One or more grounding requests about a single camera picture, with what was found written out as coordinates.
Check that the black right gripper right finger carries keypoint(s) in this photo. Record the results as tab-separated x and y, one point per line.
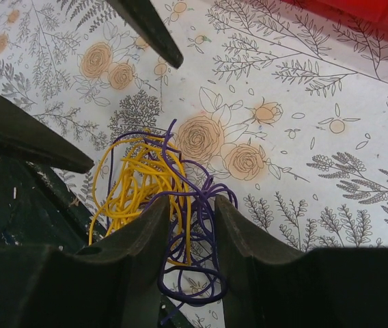
270	284

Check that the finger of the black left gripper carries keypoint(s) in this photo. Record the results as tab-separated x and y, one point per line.
23	137
142	16

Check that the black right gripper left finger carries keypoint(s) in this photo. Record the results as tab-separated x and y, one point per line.
111	283

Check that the red bin right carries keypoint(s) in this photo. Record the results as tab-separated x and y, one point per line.
352	20

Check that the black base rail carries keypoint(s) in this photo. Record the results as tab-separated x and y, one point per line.
36	208

